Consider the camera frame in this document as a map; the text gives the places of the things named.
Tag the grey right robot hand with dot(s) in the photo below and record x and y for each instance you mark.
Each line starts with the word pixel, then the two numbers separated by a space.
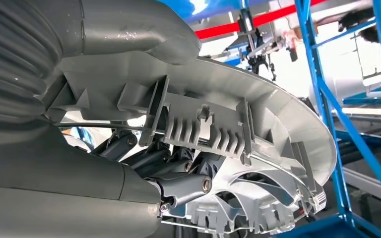
pixel 62 170

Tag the blue metal shelf rack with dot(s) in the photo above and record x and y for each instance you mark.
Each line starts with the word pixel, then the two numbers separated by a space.
pixel 315 65

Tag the red barrier belt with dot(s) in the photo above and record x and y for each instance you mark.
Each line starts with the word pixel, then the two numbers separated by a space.
pixel 216 30

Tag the black stanchion post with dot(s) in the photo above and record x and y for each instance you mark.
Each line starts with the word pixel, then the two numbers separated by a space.
pixel 245 24

